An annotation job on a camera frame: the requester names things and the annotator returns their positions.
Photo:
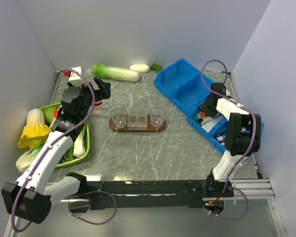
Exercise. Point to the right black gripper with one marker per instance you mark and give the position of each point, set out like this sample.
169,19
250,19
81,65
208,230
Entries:
204,107

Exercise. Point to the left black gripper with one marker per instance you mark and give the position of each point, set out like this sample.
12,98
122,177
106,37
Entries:
105,87

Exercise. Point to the clear plastic cup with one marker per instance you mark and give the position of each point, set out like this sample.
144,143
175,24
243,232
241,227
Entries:
119,117
156,117

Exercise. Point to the clear acrylic toothbrush holder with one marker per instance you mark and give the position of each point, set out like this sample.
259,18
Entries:
137,122

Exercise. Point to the orange toothpaste tube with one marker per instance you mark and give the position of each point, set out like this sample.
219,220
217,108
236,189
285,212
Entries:
203,114

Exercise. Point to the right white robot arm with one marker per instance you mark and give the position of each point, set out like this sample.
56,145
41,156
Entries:
243,133

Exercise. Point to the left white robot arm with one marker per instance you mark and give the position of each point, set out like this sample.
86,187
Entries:
29,197

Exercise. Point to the white toothpaste tube green cap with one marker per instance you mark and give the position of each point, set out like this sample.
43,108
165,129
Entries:
195,118

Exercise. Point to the large white toothpaste tube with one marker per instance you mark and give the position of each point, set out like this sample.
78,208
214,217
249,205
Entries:
208,122

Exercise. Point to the white toothbrush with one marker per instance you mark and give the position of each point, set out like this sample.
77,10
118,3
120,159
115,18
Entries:
221,138

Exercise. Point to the brown oval wooden tray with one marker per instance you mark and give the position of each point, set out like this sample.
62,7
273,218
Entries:
125,129

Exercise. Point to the red chili pepper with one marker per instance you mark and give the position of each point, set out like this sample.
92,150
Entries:
97,103

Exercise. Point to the green napa cabbage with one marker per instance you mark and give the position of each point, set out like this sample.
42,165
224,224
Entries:
116,73

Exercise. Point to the blue compartment bin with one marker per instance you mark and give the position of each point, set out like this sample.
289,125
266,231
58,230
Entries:
188,88

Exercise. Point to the white radish with leaves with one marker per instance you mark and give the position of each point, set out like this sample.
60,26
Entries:
143,68

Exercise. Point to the orange carrot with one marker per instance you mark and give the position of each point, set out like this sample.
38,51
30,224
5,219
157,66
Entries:
55,112

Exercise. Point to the bok choy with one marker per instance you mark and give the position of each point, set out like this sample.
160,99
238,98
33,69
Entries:
79,148

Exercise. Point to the green plastic basket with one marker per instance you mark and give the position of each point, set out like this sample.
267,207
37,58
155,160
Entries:
68,158

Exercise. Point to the yellow white cabbage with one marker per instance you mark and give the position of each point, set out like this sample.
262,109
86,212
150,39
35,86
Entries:
35,131

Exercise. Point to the pale green cabbage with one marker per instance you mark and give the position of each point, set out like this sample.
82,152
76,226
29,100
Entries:
26,159

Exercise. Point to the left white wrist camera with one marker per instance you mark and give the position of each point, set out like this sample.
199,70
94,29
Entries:
75,79

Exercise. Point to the black base frame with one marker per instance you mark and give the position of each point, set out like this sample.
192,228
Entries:
166,193

